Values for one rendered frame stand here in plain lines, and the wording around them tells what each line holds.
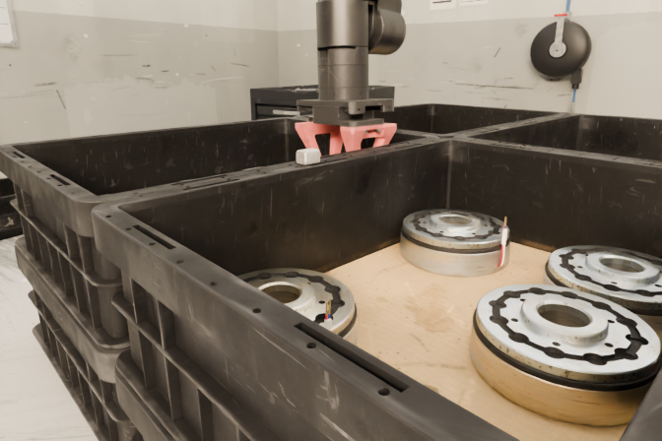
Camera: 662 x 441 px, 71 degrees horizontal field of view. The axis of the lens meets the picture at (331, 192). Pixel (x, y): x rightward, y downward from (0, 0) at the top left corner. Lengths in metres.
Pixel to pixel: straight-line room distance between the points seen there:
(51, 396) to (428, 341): 0.38
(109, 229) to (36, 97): 3.32
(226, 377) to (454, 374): 0.15
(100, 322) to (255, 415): 0.20
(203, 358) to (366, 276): 0.22
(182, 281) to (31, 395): 0.39
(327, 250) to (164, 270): 0.23
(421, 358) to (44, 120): 3.41
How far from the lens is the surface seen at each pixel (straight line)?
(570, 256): 0.44
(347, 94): 0.52
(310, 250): 0.41
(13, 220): 1.88
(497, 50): 3.82
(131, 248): 0.26
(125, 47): 3.88
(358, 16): 0.53
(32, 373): 0.61
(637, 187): 0.49
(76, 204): 0.34
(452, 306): 0.39
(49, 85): 3.62
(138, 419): 0.34
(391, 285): 0.41
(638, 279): 0.40
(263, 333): 0.16
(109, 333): 0.39
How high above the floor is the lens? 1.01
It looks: 16 degrees down
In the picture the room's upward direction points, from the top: straight up
